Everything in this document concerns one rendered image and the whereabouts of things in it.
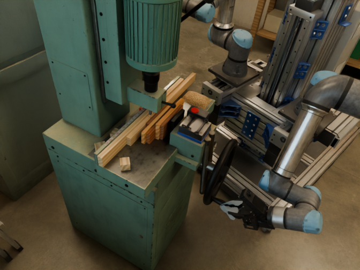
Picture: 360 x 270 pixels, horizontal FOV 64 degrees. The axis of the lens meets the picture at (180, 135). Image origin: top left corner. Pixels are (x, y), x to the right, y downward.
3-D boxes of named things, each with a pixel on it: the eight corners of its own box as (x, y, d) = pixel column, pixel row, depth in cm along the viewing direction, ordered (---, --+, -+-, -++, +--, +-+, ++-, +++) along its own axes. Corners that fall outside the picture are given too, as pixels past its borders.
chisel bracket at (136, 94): (156, 117, 111) (157, 99, 106) (126, 103, 115) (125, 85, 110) (166, 106, 116) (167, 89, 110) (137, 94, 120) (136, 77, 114)
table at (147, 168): (167, 213, 98) (169, 203, 94) (96, 174, 107) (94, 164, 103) (231, 117, 138) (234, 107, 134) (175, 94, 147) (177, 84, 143)
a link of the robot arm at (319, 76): (307, 87, 149) (318, 64, 140) (334, 97, 145) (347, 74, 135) (301, 98, 141) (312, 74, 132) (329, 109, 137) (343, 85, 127)
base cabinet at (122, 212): (150, 276, 163) (154, 207, 114) (71, 226, 180) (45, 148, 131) (187, 215, 193) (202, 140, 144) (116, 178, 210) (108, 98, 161)
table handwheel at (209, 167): (235, 143, 101) (245, 139, 128) (184, 121, 107) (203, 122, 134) (204, 216, 105) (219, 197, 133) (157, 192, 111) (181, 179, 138)
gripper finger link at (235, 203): (223, 214, 118) (245, 217, 113) (219, 204, 115) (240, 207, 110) (226, 208, 120) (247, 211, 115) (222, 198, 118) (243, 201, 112)
